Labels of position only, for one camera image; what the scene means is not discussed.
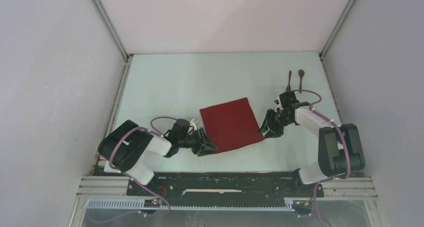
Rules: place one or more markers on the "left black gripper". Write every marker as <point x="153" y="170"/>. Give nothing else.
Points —
<point x="209" y="145"/>

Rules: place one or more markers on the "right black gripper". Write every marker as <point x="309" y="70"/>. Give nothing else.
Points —
<point x="275" y="132"/>

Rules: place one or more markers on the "red cloth napkin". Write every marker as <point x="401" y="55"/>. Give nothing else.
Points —
<point x="231" y="125"/>

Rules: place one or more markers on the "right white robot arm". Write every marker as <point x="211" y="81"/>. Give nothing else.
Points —
<point x="339" y="152"/>

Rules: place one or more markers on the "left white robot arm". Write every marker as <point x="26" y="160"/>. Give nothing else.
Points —
<point x="124" y="147"/>

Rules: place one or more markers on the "brown wooden fork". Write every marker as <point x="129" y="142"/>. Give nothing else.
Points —
<point x="288" y="87"/>

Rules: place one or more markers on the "brown wooden spoon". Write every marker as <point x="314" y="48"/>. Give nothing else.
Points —
<point x="301" y="74"/>

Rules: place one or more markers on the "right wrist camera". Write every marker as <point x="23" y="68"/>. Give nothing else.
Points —
<point x="284" y="100"/>

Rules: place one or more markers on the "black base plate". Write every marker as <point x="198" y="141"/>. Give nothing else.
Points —
<point x="231" y="189"/>

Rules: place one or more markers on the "white cable duct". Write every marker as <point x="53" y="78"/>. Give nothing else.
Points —
<point x="139" y="204"/>

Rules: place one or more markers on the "aluminium frame rail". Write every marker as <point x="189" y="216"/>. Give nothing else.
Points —
<point x="103" y="187"/>

